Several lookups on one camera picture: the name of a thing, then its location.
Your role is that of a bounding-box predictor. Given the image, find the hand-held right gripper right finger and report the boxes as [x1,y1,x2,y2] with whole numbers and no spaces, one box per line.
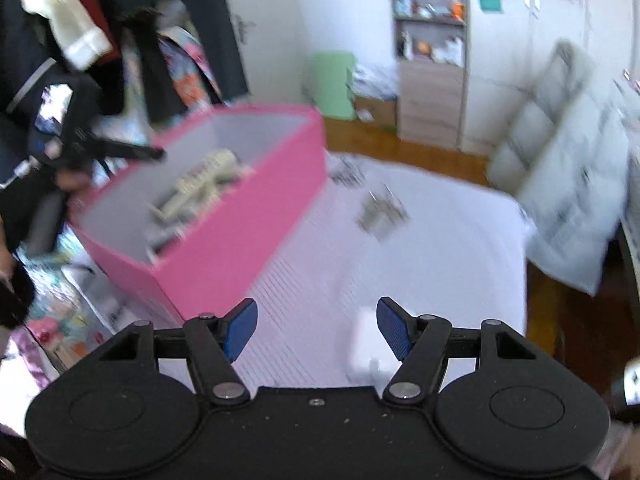
[376,297,542,406]

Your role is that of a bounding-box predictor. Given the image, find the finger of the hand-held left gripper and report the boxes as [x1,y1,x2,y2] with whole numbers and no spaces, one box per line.
[90,130,167,162]

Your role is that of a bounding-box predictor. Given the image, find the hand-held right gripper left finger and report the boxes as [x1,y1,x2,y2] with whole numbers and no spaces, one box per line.
[94,298,259,407]

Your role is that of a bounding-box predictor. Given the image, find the white charger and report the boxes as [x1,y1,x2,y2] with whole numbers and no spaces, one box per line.
[344,310,397,387]

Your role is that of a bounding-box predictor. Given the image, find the white items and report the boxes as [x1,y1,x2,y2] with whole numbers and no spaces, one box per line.
[146,148,257,264]

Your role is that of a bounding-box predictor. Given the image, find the pink cardboard box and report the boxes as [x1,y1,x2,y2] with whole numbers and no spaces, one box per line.
[67,102,329,327]

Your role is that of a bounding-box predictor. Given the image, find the person's left hand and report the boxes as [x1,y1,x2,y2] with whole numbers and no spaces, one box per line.
[54,170,96,197]

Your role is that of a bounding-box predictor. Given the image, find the black hanging garment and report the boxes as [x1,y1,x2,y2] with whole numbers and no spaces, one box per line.
[116,7,189,124]

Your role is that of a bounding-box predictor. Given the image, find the white cat print sheet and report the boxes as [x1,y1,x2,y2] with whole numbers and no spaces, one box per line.
[65,152,534,391]

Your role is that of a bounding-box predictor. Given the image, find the black hanging jacket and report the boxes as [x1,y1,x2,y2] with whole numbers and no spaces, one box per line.
[0,0,69,121]

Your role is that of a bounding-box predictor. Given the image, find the dark red garment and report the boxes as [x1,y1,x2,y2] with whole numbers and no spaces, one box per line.
[70,0,119,64]

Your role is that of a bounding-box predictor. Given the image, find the dark grey hanging garment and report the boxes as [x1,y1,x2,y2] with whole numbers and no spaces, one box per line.
[177,0,250,102]

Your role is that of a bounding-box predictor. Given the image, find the brown cardboard box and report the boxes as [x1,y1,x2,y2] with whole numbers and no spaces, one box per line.
[352,97,401,124]

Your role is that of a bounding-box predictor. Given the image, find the grey puffer jacket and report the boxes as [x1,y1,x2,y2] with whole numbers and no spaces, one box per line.
[487,40,632,297]

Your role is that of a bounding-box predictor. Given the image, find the wooden shelf cabinet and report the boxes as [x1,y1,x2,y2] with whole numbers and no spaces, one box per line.
[389,0,469,151]

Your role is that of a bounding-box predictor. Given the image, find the white paper packs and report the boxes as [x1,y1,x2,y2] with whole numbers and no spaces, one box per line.
[352,62,401,101]

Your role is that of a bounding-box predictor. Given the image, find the light wooden wardrobe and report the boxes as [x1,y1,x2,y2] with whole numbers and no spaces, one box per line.
[457,0,632,162]

